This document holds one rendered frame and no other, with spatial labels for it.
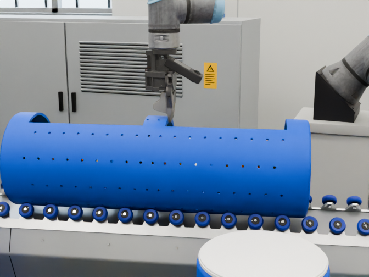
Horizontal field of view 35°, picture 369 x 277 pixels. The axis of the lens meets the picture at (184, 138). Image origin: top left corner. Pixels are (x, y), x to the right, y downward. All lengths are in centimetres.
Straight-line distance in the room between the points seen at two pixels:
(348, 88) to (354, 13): 205
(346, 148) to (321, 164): 12
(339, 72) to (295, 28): 207
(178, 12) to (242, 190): 52
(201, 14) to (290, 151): 45
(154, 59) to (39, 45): 207
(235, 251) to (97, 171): 52
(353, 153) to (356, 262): 73
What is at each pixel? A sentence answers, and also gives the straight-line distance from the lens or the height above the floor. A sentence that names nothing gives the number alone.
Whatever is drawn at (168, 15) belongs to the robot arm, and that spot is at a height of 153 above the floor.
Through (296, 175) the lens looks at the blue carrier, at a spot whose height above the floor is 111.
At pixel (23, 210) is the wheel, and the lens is 178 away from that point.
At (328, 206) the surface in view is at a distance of 185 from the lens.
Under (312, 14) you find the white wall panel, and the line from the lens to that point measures 438.
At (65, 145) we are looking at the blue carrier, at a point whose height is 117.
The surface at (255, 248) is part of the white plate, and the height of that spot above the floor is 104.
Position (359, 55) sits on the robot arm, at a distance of 234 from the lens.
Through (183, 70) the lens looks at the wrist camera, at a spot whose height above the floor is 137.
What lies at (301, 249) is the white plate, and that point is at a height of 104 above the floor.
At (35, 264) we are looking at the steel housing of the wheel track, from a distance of 182.
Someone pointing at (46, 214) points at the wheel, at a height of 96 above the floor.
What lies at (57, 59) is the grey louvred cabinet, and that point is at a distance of 362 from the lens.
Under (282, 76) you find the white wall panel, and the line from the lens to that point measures 444.
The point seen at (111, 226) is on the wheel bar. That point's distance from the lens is 171.
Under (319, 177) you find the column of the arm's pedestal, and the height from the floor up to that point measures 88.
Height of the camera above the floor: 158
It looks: 14 degrees down
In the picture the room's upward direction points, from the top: straight up
